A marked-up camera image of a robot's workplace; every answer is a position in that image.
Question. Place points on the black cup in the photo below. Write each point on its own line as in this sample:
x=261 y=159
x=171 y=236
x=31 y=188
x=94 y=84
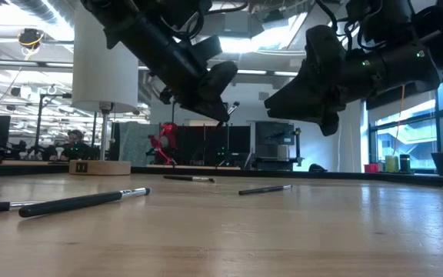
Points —
x=405 y=163

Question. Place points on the pink cup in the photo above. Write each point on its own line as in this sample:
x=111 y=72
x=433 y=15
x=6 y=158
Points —
x=370 y=168

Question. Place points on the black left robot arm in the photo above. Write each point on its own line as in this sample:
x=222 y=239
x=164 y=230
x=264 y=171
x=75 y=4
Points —
x=140 y=31

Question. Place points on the small black rounded object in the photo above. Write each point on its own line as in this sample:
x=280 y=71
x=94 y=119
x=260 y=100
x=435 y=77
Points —
x=317 y=168

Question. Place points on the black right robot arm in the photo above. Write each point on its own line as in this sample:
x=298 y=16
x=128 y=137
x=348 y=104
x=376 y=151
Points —
x=410 y=57

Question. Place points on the black aluminium table frame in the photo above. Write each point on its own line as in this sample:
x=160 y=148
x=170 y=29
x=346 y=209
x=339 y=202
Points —
x=321 y=176

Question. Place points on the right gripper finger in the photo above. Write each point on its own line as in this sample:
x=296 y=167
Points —
x=298 y=94
x=302 y=112

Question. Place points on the black light stand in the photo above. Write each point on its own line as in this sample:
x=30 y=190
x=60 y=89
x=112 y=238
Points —
x=40 y=123

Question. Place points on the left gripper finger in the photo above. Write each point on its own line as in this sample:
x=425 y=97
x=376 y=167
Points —
x=206 y=111
x=217 y=104

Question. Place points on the green cup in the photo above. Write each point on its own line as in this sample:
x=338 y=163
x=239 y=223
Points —
x=391 y=164

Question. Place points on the person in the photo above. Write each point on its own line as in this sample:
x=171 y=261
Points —
x=168 y=134
x=76 y=148

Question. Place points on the red desk lamp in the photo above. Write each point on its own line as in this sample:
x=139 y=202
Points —
x=156 y=148

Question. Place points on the white shade wooden table lamp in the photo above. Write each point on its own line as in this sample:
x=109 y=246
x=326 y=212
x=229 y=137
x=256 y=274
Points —
x=104 y=77

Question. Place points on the black partition panel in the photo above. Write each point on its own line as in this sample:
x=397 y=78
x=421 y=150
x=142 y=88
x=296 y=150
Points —
x=206 y=142

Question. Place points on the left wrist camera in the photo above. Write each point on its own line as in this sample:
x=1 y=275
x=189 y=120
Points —
x=208 y=48

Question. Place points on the grey-green cloth partition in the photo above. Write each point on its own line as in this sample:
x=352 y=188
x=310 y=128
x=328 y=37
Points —
x=137 y=144

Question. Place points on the dark robot station cabinet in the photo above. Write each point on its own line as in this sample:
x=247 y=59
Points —
x=275 y=138

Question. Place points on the grey ceiling air unit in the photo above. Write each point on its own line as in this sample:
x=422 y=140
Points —
x=237 y=23

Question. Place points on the grey wall vent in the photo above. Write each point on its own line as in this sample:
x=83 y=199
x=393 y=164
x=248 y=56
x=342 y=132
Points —
x=264 y=96

